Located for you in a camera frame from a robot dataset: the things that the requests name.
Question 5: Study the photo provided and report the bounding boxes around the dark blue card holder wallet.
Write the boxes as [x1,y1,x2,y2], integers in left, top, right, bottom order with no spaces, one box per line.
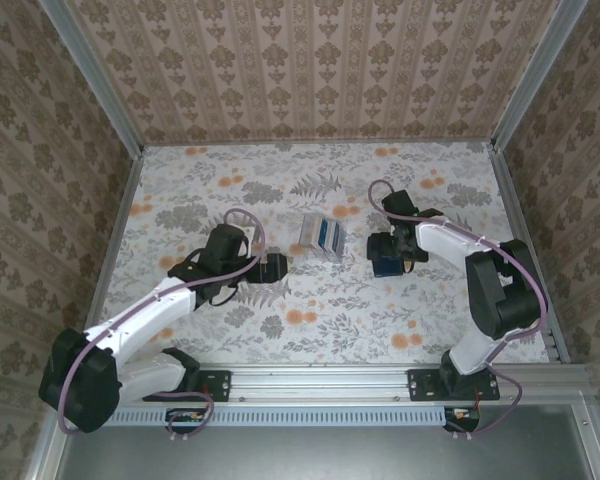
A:
[371,254,407,279]

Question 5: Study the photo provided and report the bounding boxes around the floral patterned table cover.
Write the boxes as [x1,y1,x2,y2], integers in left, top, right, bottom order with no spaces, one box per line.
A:
[82,141,556,366]

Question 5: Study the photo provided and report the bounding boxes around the black connector board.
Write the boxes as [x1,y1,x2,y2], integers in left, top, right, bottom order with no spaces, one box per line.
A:
[165,407,207,434]
[443,407,482,432]

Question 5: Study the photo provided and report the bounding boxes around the grey metal panel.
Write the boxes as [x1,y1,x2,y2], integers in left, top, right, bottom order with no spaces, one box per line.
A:
[54,424,596,480]

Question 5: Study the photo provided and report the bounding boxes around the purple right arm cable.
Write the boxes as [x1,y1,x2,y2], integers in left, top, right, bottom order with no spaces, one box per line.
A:
[368,179,551,441]

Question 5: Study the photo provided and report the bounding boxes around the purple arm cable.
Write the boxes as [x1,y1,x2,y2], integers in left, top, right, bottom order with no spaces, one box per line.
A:
[368,179,551,441]
[58,207,267,444]

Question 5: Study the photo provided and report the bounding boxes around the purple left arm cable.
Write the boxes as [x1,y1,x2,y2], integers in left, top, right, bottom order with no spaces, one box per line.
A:
[58,207,267,444]

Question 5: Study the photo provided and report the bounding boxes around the aluminium table side rail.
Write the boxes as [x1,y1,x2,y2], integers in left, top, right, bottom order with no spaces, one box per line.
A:
[492,144,569,365]
[77,147,149,366]

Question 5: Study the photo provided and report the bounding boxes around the aluminium mounting rail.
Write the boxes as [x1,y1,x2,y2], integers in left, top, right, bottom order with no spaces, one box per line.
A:
[114,363,592,404]

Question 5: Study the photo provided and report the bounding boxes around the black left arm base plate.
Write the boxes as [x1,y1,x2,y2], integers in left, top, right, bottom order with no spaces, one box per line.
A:
[142,368,232,402]

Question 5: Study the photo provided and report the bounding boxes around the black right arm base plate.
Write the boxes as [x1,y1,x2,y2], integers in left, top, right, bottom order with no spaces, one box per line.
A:
[407,368,501,402]

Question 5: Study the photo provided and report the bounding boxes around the white slotted cable duct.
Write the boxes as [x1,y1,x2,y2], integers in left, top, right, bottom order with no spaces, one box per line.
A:
[102,407,454,427]

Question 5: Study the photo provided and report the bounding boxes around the aluminium frame post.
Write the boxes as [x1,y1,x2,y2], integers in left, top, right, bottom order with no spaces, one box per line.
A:
[42,0,146,157]
[492,0,589,151]

